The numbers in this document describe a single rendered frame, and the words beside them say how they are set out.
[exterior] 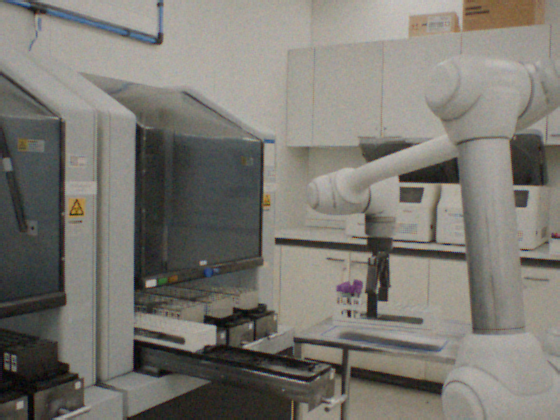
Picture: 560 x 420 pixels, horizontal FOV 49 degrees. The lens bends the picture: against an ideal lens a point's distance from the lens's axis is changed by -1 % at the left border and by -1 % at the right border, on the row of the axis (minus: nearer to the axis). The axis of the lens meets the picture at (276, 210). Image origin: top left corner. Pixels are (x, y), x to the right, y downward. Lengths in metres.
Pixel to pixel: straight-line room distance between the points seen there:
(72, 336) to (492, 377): 0.97
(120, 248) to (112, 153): 0.25
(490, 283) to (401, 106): 3.00
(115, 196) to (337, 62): 2.95
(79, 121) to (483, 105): 0.92
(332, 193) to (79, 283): 0.68
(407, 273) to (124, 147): 2.50
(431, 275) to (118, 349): 2.43
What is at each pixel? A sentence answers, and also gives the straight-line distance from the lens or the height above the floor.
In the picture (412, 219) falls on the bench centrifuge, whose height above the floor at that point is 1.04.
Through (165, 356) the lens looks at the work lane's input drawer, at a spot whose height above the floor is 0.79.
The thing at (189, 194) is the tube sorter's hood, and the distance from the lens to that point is 1.86.
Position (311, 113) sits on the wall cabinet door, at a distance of 4.44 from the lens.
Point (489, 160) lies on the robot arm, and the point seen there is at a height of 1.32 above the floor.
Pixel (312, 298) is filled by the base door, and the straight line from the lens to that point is 4.14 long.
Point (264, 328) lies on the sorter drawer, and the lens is 2.12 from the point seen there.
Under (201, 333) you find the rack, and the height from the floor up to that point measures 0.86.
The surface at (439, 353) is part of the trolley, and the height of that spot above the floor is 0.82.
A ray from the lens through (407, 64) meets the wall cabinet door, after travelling 4.20.
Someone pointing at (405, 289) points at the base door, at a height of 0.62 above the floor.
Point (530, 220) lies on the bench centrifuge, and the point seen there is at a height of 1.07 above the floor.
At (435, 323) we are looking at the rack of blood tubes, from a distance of 1.78.
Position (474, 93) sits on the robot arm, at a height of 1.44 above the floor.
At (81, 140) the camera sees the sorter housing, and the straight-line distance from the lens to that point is 1.58.
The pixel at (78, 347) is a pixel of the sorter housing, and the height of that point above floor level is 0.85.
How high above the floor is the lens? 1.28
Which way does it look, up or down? 3 degrees down
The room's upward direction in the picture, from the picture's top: 1 degrees clockwise
